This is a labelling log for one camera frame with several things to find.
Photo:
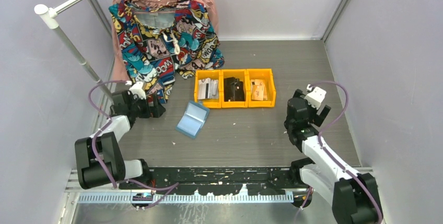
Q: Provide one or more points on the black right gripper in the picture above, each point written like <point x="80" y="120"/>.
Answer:
<point x="318" y="120"/>

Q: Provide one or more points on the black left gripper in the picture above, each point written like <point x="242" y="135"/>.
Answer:
<point x="134" y="98"/>

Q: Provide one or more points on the blue leather card holder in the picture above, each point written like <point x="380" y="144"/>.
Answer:
<point x="193" y="119"/>

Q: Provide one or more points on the white magnetic stripe card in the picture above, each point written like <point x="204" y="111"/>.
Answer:
<point x="208" y="89"/>

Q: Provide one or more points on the yellow three-compartment bin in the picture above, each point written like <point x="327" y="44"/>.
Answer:
<point x="245" y="75"/>

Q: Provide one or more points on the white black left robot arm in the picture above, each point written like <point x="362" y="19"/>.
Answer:
<point x="98" y="157"/>

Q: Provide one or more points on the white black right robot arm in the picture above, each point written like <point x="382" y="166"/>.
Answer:
<point x="352" y="195"/>

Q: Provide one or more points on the orange cards stack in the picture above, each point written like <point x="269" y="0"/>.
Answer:
<point x="258" y="90"/>

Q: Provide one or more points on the black cards stack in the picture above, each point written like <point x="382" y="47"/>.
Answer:
<point x="233" y="90"/>

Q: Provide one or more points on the colourful comic print shorts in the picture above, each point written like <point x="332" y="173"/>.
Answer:
<point x="159" y="43"/>

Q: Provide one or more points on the white metal clothes rack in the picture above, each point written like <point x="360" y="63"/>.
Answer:
<point x="48" y="16"/>

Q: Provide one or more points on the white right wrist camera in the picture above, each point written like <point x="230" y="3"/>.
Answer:
<point x="315" y="96"/>

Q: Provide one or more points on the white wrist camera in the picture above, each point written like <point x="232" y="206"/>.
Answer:
<point x="137" y="89"/>
<point x="315" y="96"/>

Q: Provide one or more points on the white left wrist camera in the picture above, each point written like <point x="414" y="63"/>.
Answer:
<point x="137" y="89"/>

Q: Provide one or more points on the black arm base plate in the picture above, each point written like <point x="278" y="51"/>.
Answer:
<point x="225" y="180"/>

